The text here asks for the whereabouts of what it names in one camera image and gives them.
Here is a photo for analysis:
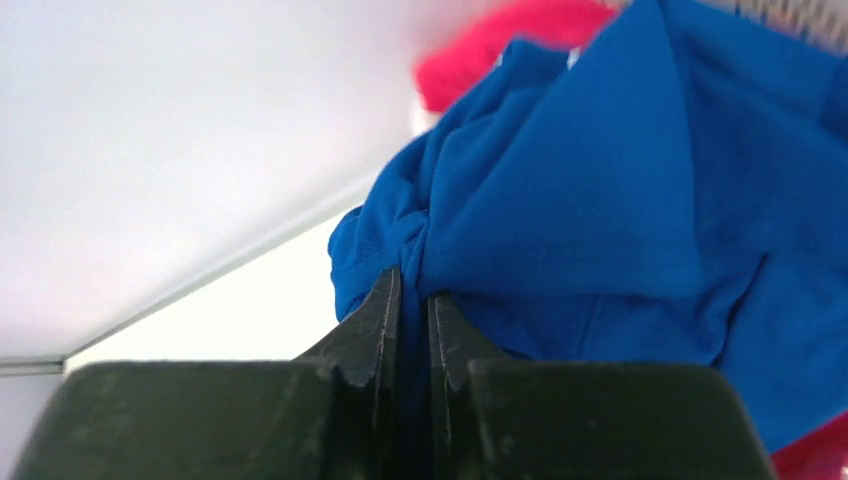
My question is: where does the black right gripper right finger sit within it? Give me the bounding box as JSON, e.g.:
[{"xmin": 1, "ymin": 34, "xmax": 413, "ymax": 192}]
[{"xmin": 428, "ymin": 294, "xmax": 775, "ymax": 479}]

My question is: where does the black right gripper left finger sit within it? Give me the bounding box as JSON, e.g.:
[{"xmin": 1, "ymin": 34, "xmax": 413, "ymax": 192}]
[{"xmin": 12, "ymin": 268, "xmax": 402, "ymax": 480}]

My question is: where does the blue printed t shirt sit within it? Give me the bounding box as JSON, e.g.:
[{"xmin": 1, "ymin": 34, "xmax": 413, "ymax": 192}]
[{"xmin": 327, "ymin": 0, "xmax": 848, "ymax": 455}]

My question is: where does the magenta t shirt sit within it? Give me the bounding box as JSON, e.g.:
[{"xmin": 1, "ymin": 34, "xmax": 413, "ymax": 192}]
[{"xmin": 413, "ymin": 0, "xmax": 848, "ymax": 480}]

